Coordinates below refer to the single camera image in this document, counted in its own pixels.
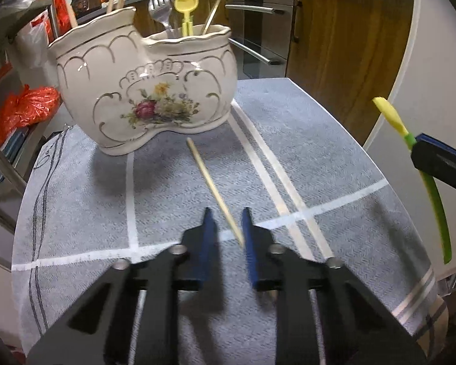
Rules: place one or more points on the dark rice cooker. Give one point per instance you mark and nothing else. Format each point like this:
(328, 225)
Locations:
(84, 7)

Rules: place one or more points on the built-in oven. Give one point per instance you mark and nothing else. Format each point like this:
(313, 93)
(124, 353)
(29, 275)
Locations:
(261, 35)

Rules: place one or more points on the wooden kitchen cabinets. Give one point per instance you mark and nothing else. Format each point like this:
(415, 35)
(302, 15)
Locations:
(343, 53)

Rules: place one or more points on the white ceramic double utensil holder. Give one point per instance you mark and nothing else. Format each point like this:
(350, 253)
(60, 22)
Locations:
(122, 89)

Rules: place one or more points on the red plastic bag lower shelf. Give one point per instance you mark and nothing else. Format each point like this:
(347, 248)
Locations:
(27, 108)

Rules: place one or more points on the red plastic bag hanging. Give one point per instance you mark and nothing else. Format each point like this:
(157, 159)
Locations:
(63, 20)

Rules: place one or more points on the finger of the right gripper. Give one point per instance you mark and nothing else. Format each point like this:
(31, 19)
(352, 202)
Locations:
(435, 158)

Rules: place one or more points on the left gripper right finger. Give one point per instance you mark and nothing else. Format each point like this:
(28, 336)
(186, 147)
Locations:
(325, 314)

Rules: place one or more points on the white plastic bag hanging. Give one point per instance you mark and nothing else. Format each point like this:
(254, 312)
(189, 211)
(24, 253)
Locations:
(29, 47)

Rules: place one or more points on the grey woven table cloth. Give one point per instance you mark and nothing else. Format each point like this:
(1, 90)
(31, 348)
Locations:
(281, 154)

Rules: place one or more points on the green yellow tulip utensil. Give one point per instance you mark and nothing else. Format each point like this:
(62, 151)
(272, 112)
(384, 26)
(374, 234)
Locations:
(392, 117)

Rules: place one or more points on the silver fork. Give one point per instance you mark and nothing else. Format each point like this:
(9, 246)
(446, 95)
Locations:
(160, 11)

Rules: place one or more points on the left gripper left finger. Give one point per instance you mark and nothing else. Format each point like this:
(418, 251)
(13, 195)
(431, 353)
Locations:
(131, 307)

